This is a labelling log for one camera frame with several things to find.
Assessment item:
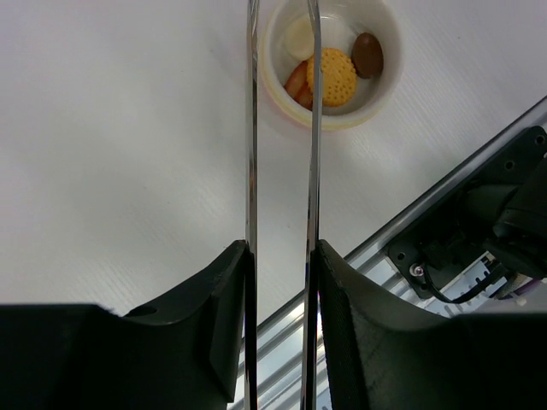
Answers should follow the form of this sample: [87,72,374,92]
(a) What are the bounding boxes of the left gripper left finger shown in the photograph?
[1,240,249,409]

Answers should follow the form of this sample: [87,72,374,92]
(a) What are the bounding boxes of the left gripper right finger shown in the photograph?
[315,241,546,409]

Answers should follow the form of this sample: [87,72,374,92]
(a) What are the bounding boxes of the round yellow cracker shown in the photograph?
[299,48,357,109]

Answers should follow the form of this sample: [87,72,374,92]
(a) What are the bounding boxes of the red bacon strip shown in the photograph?
[284,61,313,110]

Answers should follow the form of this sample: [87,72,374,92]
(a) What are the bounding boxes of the brown oval chocolate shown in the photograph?
[351,32,384,79]

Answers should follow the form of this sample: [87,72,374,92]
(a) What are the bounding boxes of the white egg shaped food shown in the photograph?
[284,15,314,61]

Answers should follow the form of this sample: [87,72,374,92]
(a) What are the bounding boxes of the white round lunch bowl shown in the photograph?
[258,1,403,131]

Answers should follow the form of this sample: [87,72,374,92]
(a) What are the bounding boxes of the slotted grey cable duct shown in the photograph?
[422,253,507,318]

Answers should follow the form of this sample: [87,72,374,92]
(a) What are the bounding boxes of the aluminium mounting rail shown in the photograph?
[226,96,547,410]

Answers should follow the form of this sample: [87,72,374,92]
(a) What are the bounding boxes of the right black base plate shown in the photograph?
[385,126,546,299]

